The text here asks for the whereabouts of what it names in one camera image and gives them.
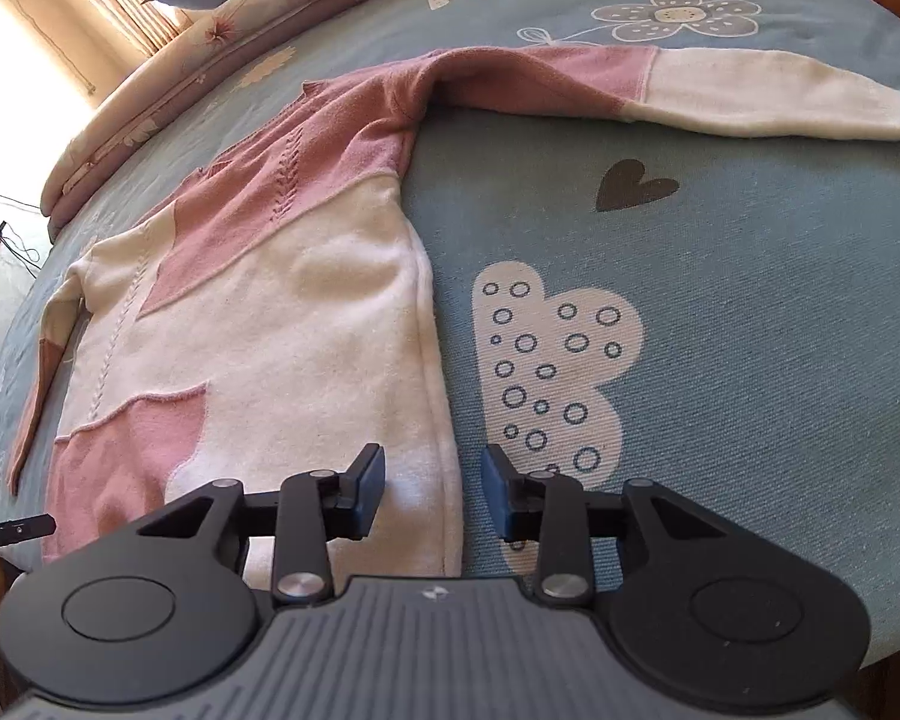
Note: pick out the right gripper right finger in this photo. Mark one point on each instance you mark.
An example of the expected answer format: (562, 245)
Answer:
(549, 509)

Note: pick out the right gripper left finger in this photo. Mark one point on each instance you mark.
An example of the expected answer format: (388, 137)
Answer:
(315, 508)

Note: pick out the pink and white knit sweater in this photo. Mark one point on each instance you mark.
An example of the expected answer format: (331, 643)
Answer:
(275, 313)

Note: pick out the blue floral bed sheet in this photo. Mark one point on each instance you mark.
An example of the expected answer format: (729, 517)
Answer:
(612, 298)

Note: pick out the pink floral folded quilt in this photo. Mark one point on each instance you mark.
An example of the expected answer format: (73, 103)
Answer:
(193, 64)

